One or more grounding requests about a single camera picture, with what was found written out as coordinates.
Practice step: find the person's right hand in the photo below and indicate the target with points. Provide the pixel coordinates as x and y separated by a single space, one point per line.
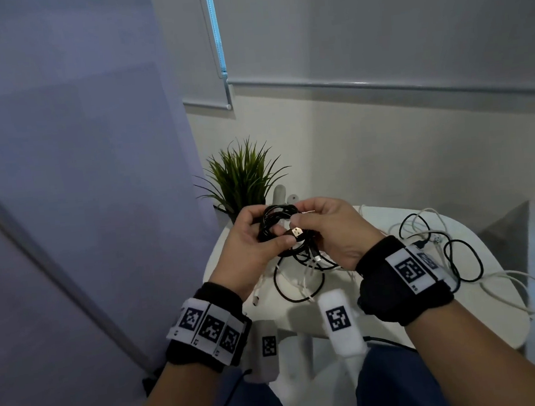
340 231

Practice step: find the person's left hand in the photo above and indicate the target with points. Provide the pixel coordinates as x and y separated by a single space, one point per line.
240 263

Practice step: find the person's right forearm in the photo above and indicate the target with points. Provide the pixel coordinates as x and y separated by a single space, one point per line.
482 364

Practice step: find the person's right leg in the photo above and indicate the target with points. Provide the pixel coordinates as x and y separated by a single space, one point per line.
400 385

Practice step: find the small white gadget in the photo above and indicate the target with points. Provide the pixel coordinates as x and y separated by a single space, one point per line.
292 197

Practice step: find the black wristband with marker tags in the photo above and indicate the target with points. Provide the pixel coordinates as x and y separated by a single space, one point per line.
400 282
208 327

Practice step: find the grey oblong device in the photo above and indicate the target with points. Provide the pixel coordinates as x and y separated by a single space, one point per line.
279 194

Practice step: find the green plant in black pot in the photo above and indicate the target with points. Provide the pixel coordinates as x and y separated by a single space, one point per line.
242 179

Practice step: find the wide white roller blind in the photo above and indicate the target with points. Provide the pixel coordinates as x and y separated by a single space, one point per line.
373 18

